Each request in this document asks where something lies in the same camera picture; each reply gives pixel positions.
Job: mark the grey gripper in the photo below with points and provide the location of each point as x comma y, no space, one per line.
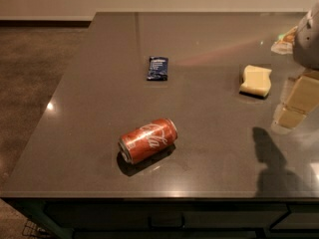
307,42

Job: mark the red coke can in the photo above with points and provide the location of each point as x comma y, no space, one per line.
147,140

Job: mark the blue rxbar blueberry bar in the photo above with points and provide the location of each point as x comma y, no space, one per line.
158,69

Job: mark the yellow sponge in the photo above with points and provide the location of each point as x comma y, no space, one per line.
256,81

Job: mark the crumpled snack bag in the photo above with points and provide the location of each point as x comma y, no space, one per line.
284,44

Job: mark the dark cabinet drawer front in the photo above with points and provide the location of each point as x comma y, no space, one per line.
151,215

